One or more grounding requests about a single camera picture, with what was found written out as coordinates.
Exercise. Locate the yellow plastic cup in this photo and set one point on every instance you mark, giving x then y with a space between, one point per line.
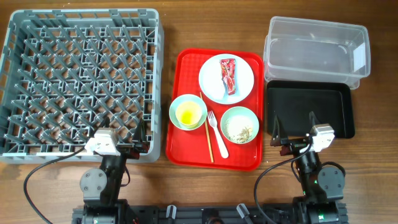
188 114

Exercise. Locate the red snack wrapper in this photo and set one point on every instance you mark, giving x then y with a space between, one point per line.
228 72

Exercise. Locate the grey dishwasher rack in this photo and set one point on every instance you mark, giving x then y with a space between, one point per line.
64 71

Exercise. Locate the clear plastic bin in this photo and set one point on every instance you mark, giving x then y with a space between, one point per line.
316 51

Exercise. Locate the light green left bowl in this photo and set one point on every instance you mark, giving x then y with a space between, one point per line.
179 100

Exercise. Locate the green bowl with scraps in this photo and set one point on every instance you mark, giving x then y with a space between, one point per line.
239 125

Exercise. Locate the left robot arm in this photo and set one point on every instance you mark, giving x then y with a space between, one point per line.
101 186

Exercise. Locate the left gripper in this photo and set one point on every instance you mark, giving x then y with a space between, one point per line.
140 141

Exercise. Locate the white plastic fork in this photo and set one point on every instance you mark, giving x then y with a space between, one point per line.
214 124

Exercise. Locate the light blue plate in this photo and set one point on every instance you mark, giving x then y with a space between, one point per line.
244 78

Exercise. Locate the white napkin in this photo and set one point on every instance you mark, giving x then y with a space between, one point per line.
218 89

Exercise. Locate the wooden chopstick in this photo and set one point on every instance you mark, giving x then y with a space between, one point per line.
208 136

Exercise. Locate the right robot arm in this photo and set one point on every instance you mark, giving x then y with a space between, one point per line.
322 182

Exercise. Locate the black plastic tray bin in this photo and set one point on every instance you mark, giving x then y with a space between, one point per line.
292 102

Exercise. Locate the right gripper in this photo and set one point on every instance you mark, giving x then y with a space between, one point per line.
294 146

